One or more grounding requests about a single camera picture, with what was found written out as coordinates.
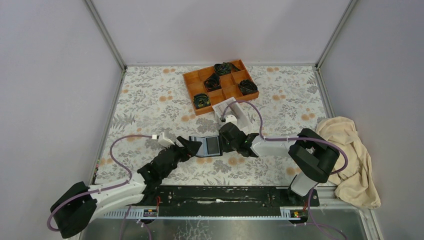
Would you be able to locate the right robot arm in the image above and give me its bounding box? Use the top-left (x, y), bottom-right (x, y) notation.
top-left (219, 123), bottom-right (346, 206)

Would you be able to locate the white plastic card box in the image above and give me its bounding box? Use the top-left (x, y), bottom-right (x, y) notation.
top-left (212, 97), bottom-right (252, 134)

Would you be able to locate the rolled black belt top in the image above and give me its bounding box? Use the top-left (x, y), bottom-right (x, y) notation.
top-left (213, 62), bottom-right (240, 76)

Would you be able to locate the orange wooden divided tray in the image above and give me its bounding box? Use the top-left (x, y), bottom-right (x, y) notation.
top-left (183, 59), bottom-right (259, 116)

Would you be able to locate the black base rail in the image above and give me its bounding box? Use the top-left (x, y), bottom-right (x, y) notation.
top-left (136, 185), bottom-right (320, 218)

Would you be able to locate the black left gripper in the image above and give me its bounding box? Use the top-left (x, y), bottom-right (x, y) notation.
top-left (162, 137), bottom-right (202, 180)

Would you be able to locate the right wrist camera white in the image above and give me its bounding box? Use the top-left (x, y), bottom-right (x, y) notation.
top-left (225, 114), bottom-right (238, 125)

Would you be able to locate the rolled black belt right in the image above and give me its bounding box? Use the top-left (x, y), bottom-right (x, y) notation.
top-left (238, 79), bottom-right (258, 96)

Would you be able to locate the beige crumpled cloth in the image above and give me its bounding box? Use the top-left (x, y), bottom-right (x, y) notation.
top-left (315, 116), bottom-right (382, 209)

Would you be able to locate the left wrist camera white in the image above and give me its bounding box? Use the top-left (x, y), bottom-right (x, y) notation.
top-left (157, 131), bottom-right (174, 148)

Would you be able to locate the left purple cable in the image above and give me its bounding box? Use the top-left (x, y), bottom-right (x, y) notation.
top-left (46, 134), bottom-right (160, 232)

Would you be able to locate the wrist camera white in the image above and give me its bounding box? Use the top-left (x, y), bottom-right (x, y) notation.
top-left (157, 131), bottom-right (174, 148)
top-left (225, 114), bottom-right (238, 125)

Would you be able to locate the rolled black belt front-left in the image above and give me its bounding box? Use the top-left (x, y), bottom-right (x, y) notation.
top-left (193, 93), bottom-right (211, 109)

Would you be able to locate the white slotted cable duct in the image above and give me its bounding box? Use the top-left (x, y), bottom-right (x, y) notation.
top-left (99, 207), bottom-right (309, 221)

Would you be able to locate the black leather card holder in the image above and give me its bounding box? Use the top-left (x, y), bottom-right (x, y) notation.
top-left (189, 135), bottom-right (223, 158)

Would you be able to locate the rolled black belt middle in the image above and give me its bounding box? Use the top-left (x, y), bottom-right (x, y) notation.
top-left (203, 73), bottom-right (222, 92)

